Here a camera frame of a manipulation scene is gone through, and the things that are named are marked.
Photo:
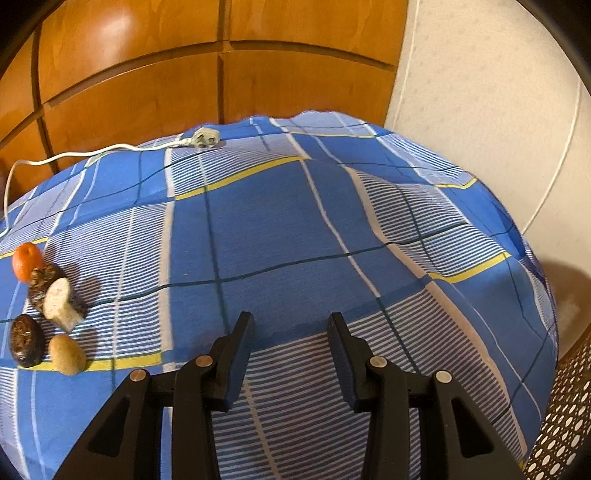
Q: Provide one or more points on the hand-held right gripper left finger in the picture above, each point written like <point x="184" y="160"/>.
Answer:
<point x="238" y="364"/>

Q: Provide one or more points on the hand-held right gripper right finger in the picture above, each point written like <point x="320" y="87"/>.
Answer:
<point x="346" y="364"/>

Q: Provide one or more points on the round beige fruit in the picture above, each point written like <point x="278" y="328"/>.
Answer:
<point x="68" y="354"/>

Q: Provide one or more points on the large orange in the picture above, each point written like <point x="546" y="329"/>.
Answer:
<point x="24" y="261"/>

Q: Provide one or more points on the blue plaid tablecloth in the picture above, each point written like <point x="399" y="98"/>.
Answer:
<point x="300" y="221"/>

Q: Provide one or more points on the dark woven chair seat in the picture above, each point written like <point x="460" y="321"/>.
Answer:
<point x="563" y="415"/>

